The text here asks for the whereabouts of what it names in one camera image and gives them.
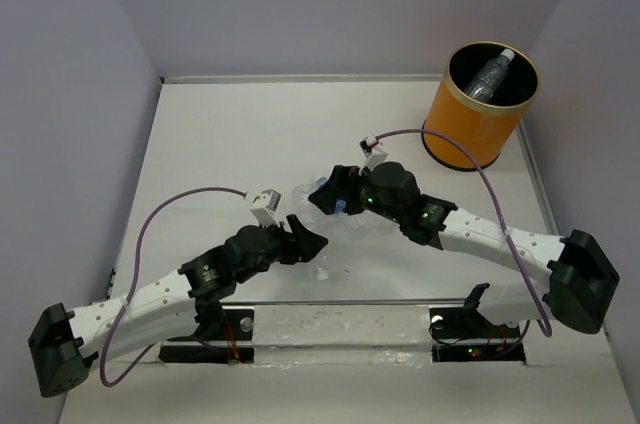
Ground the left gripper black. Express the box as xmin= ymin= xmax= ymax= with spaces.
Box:
xmin=234 ymin=215 xmax=326 ymax=284

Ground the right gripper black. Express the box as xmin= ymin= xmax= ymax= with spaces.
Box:
xmin=309 ymin=163 xmax=404 ymax=225

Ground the clear bottle white cap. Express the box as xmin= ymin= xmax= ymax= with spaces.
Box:
xmin=291 ymin=184 xmax=329 ymax=282

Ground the blue label bottle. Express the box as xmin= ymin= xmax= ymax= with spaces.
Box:
xmin=309 ymin=178 xmax=346 ymax=215

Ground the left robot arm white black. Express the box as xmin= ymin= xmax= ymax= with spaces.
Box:
xmin=28 ymin=214 xmax=328 ymax=398

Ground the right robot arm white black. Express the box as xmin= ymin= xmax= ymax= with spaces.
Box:
xmin=309 ymin=162 xmax=620 ymax=336

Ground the orange cylindrical bin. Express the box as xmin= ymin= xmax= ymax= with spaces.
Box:
xmin=422 ymin=41 xmax=540 ymax=172

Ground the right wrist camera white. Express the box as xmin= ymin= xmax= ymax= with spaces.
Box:
xmin=359 ymin=136 xmax=388 ymax=175

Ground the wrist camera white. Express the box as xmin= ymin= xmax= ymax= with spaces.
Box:
xmin=359 ymin=136 xmax=388 ymax=175
xmin=244 ymin=189 xmax=281 ymax=227

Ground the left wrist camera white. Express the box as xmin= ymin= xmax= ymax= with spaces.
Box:
xmin=244 ymin=189 xmax=281 ymax=227

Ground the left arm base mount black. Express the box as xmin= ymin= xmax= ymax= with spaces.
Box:
xmin=158 ymin=305 xmax=255 ymax=365

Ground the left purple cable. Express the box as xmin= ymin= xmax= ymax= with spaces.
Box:
xmin=99 ymin=186 xmax=249 ymax=389

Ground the purple cable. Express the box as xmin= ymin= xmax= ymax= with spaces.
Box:
xmin=99 ymin=186 xmax=249 ymax=389
xmin=374 ymin=129 xmax=554 ymax=360

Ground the metal rail back edge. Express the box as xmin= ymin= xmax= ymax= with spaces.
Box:
xmin=160 ymin=74 xmax=442 ymax=85

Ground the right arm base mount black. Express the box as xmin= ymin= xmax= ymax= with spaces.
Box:
xmin=428 ymin=283 xmax=528 ymax=364

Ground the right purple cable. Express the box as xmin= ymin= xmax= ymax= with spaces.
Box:
xmin=374 ymin=129 xmax=554 ymax=360

